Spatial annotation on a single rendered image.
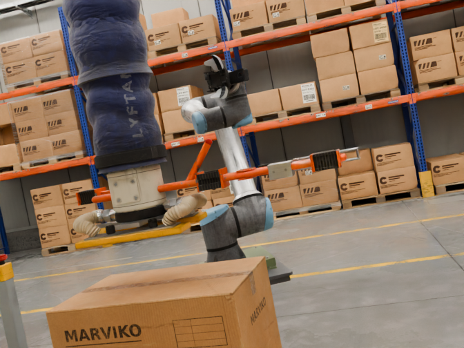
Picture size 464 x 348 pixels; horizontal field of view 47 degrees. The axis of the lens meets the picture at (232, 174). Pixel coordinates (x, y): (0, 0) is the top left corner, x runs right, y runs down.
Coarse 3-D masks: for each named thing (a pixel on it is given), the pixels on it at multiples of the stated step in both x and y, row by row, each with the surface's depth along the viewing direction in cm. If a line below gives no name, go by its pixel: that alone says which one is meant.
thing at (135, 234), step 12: (108, 228) 162; (144, 228) 162; (156, 228) 157; (168, 228) 155; (180, 228) 154; (84, 240) 162; (96, 240) 160; (108, 240) 159; (120, 240) 158; (132, 240) 157
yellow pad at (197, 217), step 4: (196, 212) 179; (200, 212) 181; (204, 212) 180; (184, 216) 174; (188, 216) 174; (192, 216) 174; (196, 216) 172; (200, 216) 174; (204, 216) 178; (160, 220) 176; (180, 220) 173; (184, 220) 173; (188, 220) 173; (192, 220) 172; (196, 220) 172; (200, 220) 173; (132, 228) 177; (136, 228) 177; (104, 232) 180
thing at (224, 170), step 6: (222, 168) 162; (198, 174) 161; (204, 174) 160; (210, 174) 160; (216, 174) 159; (222, 174) 161; (198, 180) 162; (204, 180) 161; (210, 180) 161; (216, 180) 160; (222, 180) 160; (198, 186) 161; (204, 186) 161; (210, 186) 160; (216, 186) 160; (222, 186) 160; (198, 192) 162
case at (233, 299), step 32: (96, 288) 181; (128, 288) 172; (160, 288) 164; (192, 288) 157; (224, 288) 150; (256, 288) 166; (64, 320) 160; (96, 320) 157; (128, 320) 154; (160, 320) 151; (192, 320) 148; (224, 320) 146; (256, 320) 160
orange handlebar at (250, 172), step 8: (304, 160) 156; (344, 160) 154; (240, 168) 163; (248, 168) 160; (256, 168) 163; (264, 168) 158; (296, 168) 156; (224, 176) 161; (232, 176) 160; (240, 176) 160; (248, 176) 159; (256, 176) 163; (168, 184) 165; (176, 184) 164; (184, 184) 164; (192, 184) 163; (104, 192) 201; (160, 192) 167; (96, 200) 171; (104, 200) 170
